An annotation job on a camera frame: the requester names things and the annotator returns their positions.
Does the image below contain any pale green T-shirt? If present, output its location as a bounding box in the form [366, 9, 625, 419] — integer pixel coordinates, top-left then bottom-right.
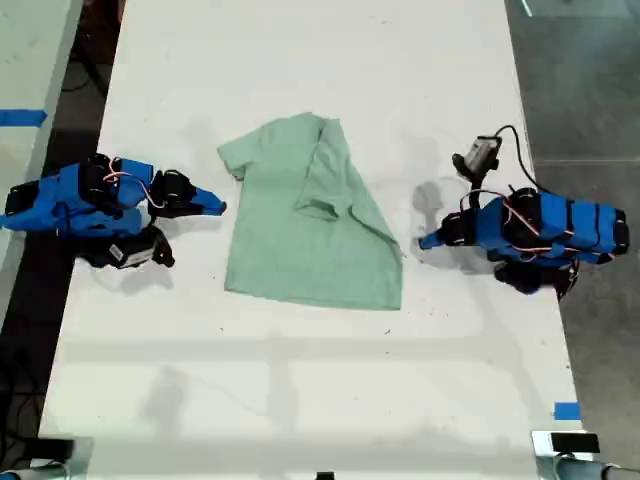
[216, 112, 407, 312]

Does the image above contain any long blue tape strip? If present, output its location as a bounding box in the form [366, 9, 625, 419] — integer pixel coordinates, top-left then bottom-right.
[0, 109, 49, 128]

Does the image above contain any white box with black top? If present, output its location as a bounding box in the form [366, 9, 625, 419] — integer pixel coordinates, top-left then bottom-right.
[530, 429, 601, 457]

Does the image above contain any red white servo wire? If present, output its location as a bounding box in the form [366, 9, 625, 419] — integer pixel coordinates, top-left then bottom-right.
[102, 157, 167, 210]
[502, 192, 544, 239]

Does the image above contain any short black camera stalk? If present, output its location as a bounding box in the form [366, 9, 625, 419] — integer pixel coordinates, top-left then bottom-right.
[458, 169, 489, 214]

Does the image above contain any black camera box white label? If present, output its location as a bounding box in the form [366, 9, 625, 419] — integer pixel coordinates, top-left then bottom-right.
[102, 227, 176, 269]

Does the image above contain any grey black camera box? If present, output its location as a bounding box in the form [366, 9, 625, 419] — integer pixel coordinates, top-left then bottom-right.
[452, 134, 501, 177]

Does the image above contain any black camera cable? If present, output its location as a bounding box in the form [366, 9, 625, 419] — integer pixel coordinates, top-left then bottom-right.
[492, 124, 551, 196]

